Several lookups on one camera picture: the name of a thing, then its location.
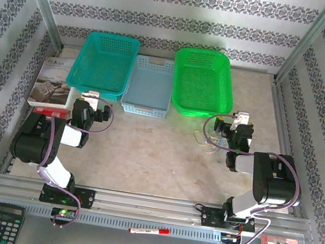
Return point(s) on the small red box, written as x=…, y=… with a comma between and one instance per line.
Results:
x=52, y=111

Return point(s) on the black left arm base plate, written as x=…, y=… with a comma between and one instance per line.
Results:
x=88, y=198

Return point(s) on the white brown book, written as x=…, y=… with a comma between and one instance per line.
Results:
x=51, y=79

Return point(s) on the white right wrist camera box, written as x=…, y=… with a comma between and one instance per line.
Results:
x=243, y=117

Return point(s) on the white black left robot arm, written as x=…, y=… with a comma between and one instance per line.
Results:
x=28, y=147

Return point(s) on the black calculator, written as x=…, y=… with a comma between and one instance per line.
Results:
x=2, y=226

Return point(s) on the teal plastic basket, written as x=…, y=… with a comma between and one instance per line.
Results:
x=103, y=66

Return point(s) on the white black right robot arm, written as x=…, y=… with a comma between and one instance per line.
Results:
x=279, y=184

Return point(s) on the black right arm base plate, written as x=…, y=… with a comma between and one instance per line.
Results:
x=209, y=217

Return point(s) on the aluminium side rail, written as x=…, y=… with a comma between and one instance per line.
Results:
x=7, y=165
x=279, y=115

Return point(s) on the small circuit board with LED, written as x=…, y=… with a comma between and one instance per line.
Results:
x=65, y=213

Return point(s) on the light blue plastic basket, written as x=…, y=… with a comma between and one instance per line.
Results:
x=150, y=89

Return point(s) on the red white marker pen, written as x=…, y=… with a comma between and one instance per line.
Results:
x=148, y=230

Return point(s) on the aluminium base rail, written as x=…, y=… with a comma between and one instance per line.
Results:
x=143, y=201

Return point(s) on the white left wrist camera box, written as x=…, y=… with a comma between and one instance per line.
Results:
x=90, y=95

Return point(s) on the bright green plastic basket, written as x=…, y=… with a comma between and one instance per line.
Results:
x=202, y=85

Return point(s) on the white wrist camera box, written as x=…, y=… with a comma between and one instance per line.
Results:
x=90, y=95
x=243, y=117

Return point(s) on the aluminium frame post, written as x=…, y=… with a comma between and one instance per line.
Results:
x=42, y=1
x=306, y=42

